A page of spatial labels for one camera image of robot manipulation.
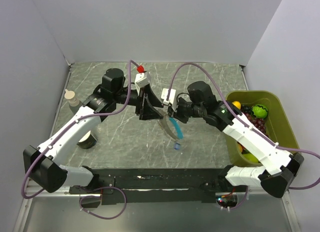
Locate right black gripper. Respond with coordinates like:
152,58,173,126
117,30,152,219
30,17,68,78
167,97,205,124

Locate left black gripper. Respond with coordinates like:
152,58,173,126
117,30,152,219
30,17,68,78
113,83,163,120

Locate metal keyring with small rings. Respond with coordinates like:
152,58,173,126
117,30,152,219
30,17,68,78
158,114,179,141

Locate light blue key handle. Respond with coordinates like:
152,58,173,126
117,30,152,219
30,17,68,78
169,117,184,140

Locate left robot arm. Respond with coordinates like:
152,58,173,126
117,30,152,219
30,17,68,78
23,68,163,193

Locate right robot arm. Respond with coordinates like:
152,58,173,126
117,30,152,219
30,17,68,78
161,81,304,198

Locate yellow toy lemon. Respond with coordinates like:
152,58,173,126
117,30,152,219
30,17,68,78
232,101,242,110

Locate orange toy fruit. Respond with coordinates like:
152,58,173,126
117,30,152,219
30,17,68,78
237,143,243,153

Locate black paper cup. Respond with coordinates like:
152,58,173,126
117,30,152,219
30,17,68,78
77,131,97,149

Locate grey bottle beige cap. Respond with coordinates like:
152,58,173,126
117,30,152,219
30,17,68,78
64,89,83,115

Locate green toy watermelon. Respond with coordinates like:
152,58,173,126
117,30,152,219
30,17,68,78
251,104,269,119

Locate purple toy grapes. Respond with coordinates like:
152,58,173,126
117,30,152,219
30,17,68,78
241,105,268,137

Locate yellow-green toy fruit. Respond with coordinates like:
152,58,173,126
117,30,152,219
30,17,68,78
243,153,259,163

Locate olive green plastic bin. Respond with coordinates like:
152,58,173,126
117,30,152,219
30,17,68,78
225,91,299,167

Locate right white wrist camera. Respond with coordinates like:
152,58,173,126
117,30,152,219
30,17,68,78
161,88,177,106

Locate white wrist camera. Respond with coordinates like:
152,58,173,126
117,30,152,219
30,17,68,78
161,88,177,106
134,65,151,94

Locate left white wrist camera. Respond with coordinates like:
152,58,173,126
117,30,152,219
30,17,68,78
134,65,151,94

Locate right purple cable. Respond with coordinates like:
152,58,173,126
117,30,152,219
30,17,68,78
168,62,320,189

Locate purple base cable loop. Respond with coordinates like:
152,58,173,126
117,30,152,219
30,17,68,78
79,186,127,220

